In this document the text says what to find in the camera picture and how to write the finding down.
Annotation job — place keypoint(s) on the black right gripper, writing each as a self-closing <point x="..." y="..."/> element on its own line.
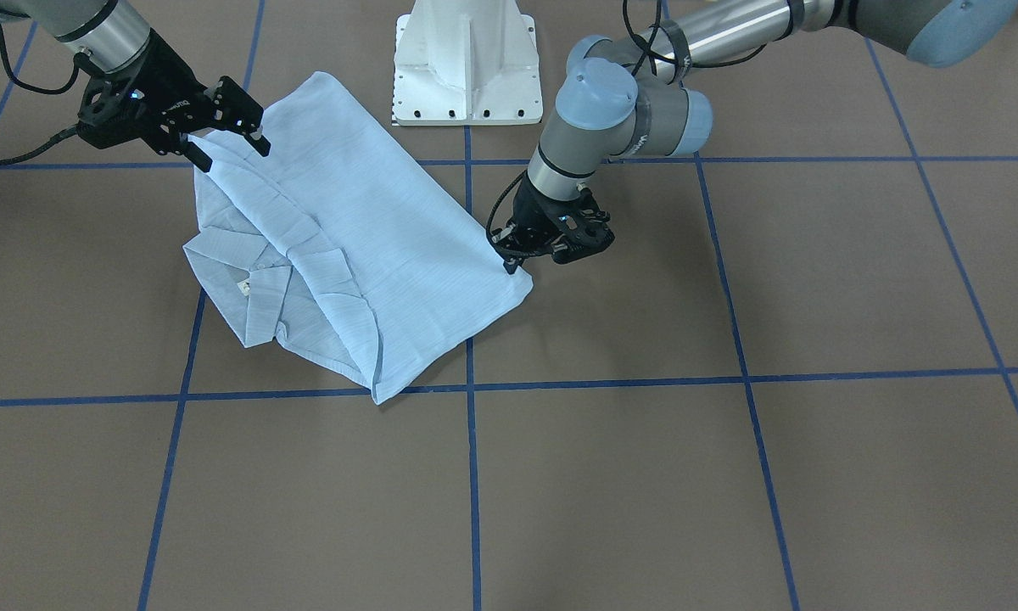
<point x="163" y="83"/>

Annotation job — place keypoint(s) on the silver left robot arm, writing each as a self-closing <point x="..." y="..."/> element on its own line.
<point x="625" y="98"/>

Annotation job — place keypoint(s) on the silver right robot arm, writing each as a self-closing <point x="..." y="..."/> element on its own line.
<point x="103" y="36"/>

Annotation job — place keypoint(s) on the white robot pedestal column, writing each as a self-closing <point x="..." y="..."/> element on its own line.
<point x="466" y="63"/>

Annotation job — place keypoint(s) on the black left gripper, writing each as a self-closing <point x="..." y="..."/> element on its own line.
<point x="533" y="212"/>

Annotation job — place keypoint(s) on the light blue button shirt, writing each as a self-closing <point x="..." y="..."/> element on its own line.
<point x="340" y="247"/>

